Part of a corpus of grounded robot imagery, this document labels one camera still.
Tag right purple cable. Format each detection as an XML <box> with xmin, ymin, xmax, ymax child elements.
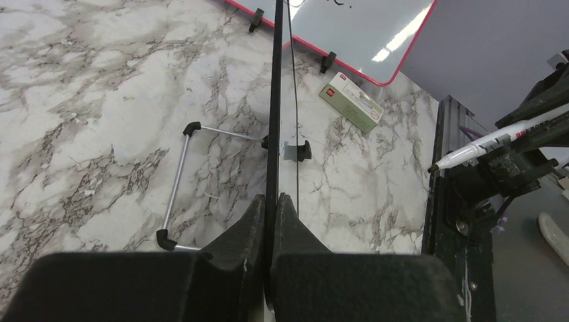
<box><xmin>458</xmin><ymin>125</ymin><xmax>483</xmax><ymax>142</ymax></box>

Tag pink framed written whiteboard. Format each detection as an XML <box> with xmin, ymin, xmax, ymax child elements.
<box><xmin>231</xmin><ymin>0</ymin><xmax>437</xmax><ymax>87</ymax></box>

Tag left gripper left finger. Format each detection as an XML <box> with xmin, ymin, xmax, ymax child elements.
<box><xmin>3</xmin><ymin>195</ymin><xmax>265</xmax><ymax>321</ymax></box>

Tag red whiteboard marker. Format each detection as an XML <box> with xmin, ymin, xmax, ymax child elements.
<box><xmin>427</xmin><ymin>115</ymin><xmax>561</xmax><ymax>173</ymax></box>

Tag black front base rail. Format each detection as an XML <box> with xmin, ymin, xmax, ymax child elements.
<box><xmin>421</xmin><ymin>96</ymin><xmax>497</xmax><ymax>321</ymax></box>

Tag white whiteboard eraser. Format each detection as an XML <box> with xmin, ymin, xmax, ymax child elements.
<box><xmin>319</xmin><ymin>72</ymin><xmax>384</xmax><ymax>134</ymax></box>

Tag black framed small whiteboard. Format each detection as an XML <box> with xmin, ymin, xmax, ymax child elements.
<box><xmin>155</xmin><ymin>0</ymin><xmax>313</xmax><ymax>254</ymax></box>

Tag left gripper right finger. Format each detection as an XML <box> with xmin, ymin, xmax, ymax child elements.
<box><xmin>270</xmin><ymin>194</ymin><xmax>466</xmax><ymax>321</ymax></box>

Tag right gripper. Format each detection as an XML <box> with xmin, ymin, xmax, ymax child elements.
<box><xmin>449</xmin><ymin>63</ymin><xmax>568</xmax><ymax>209</ymax></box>

